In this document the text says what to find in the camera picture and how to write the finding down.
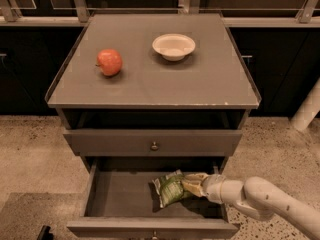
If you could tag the metal window railing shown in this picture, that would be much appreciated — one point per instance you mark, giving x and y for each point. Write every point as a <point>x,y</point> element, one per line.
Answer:
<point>234,13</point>

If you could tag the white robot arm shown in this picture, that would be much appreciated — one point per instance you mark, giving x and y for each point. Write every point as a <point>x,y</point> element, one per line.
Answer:
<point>275,172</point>

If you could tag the black object on floor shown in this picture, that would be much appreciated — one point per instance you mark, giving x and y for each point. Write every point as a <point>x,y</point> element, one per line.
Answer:
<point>45,233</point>

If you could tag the open middle grey drawer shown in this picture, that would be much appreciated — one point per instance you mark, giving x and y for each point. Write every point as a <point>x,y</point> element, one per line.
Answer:
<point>121,202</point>

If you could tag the green jalapeno chip bag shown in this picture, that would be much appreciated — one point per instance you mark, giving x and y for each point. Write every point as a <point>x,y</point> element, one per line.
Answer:
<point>169,188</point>

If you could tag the grey drawer cabinet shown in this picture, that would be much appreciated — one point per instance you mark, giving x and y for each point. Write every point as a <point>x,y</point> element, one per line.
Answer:
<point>210,89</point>

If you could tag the top grey drawer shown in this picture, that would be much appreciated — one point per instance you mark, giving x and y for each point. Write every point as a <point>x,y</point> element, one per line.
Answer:
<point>152,143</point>

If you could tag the white paper bowl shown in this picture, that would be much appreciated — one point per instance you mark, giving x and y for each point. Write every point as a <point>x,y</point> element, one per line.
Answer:
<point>173,47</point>

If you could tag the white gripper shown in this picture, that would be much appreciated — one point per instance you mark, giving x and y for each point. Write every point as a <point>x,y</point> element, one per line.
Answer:
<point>212,188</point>

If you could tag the red apple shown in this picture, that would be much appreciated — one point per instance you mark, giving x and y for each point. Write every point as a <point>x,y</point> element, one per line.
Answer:
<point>109,61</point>

